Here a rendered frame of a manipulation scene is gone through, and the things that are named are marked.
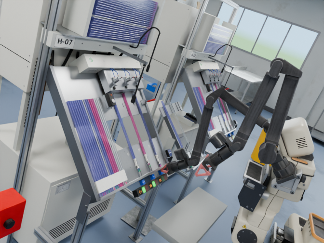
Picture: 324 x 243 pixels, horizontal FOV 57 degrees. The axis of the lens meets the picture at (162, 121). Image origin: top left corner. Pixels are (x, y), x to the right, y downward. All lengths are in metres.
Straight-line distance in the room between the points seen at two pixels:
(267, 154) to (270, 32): 7.44
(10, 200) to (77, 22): 0.88
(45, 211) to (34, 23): 1.01
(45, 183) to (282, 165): 1.22
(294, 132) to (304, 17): 7.23
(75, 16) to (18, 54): 0.40
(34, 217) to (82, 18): 1.15
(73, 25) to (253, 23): 7.50
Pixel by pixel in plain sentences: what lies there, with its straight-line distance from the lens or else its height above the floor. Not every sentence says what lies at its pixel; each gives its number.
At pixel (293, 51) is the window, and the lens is 8.55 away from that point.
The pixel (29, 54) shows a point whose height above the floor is 1.21.
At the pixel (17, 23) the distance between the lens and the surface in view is 1.81.
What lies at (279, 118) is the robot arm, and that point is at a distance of 1.36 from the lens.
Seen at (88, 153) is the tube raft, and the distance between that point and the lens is 1.55.
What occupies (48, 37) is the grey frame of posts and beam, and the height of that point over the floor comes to 1.35.
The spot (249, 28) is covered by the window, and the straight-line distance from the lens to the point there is 8.84.
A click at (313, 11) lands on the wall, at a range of 8.64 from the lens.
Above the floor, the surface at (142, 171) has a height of 0.73.
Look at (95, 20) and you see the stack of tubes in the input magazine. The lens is 1.62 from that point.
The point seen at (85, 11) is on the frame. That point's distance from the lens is 1.58.
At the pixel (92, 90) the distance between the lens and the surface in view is 1.73.
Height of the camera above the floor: 1.67
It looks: 20 degrees down
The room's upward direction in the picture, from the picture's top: 20 degrees clockwise
